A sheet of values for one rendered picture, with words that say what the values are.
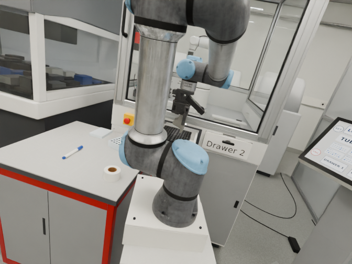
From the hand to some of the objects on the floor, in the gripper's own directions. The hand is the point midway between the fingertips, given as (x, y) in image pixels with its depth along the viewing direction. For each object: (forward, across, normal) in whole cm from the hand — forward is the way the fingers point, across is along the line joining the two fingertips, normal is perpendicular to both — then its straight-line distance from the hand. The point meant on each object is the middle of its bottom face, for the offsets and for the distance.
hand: (182, 130), depth 95 cm
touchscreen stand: (+97, +8, +87) cm, 130 cm away
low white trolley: (+97, +8, -46) cm, 108 cm away
